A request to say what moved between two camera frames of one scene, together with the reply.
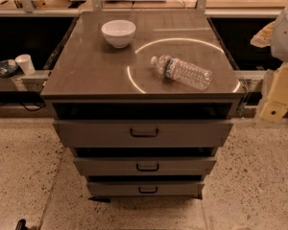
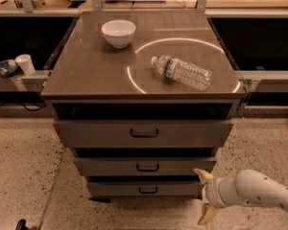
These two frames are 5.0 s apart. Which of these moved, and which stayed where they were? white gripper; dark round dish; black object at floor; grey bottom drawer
Moved: white gripper
Stayed: grey bottom drawer; black object at floor; dark round dish
